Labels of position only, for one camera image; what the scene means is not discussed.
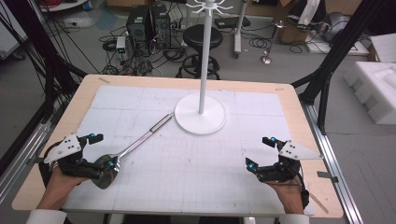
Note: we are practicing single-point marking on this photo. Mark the grey round appliance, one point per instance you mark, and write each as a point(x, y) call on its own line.
point(337, 25)

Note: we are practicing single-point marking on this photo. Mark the flat black device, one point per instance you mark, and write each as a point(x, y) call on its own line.
point(232, 22)

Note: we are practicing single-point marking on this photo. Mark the black and white cloth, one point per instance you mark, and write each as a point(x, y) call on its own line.
point(306, 14)

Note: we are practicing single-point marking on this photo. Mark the thin wooden stick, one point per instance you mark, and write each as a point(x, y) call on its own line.
point(318, 202)

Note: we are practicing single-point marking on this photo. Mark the black frame strut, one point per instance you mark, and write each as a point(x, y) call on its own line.
point(339, 53)
point(40, 49)

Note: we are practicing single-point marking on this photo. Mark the black computer tower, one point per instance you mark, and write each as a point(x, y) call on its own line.
point(162, 28)
point(137, 28)

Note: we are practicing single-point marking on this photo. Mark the person's right hand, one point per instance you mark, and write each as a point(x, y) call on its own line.
point(288, 196)

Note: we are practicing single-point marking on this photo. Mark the white hook stand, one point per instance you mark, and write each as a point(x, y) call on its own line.
point(202, 115)

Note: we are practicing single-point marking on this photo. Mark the silver metal floor stand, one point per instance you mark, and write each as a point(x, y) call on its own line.
point(271, 43)

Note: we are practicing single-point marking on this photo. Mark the person's left hand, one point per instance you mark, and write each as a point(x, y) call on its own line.
point(60, 189)

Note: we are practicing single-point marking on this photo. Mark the grey tape strip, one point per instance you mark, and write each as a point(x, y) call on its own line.
point(327, 176)

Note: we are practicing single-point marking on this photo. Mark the wooden table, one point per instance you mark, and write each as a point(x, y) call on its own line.
point(314, 130)

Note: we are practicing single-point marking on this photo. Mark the cardboard box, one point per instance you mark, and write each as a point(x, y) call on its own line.
point(292, 34)

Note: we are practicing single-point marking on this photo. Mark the small grey box device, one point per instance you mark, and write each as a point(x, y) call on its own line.
point(121, 45)

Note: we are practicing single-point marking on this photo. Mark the aluminium rail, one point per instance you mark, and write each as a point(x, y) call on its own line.
point(330, 161)
point(21, 161)

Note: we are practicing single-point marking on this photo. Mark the black round stool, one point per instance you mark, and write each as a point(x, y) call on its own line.
point(193, 37)

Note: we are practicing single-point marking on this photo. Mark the large white foam packing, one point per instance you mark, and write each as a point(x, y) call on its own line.
point(376, 90)

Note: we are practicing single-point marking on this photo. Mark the white floor post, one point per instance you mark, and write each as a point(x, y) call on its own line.
point(239, 31)

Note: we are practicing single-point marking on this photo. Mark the white grid mat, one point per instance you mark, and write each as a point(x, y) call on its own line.
point(193, 174)

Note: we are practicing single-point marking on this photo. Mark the brown tape piece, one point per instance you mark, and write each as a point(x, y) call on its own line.
point(104, 80)
point(279, 89)

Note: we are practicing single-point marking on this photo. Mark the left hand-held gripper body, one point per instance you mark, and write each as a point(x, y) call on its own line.
point(69, 146)

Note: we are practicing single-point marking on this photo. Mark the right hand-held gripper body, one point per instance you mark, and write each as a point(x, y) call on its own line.
point(292, 155)

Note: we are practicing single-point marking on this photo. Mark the steel ladle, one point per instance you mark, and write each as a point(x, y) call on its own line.
point(137, 143)

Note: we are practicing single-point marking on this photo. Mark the white round table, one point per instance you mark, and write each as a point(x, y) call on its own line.
point(62, 4)

